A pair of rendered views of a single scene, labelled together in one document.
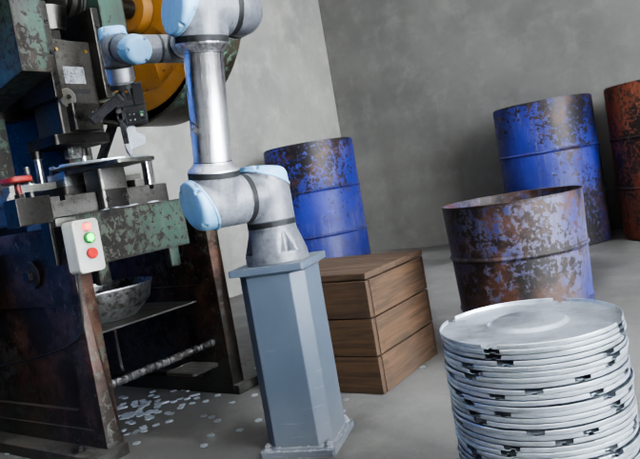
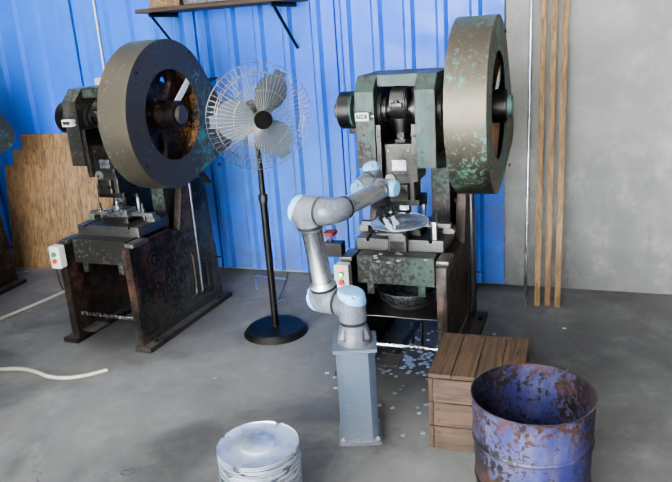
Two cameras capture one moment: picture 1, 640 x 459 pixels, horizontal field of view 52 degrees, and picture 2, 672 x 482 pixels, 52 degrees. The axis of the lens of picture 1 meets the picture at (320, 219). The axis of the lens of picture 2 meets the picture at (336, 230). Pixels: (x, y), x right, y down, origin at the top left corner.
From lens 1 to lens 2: 2.81 m
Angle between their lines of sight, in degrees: 75
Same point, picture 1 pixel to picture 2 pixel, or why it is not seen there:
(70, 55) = (398, 153)
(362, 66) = not seen: outside the picture
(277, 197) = (342, 312)
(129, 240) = (388, 275)
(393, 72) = not seen: outside the picture
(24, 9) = (364, 132)
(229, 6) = (306, 217)
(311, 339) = (342, 388)
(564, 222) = (495, 437)
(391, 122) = not seen: outside the picture
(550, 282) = (483, 468)
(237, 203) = (321, 306)
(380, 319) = (439, 405)
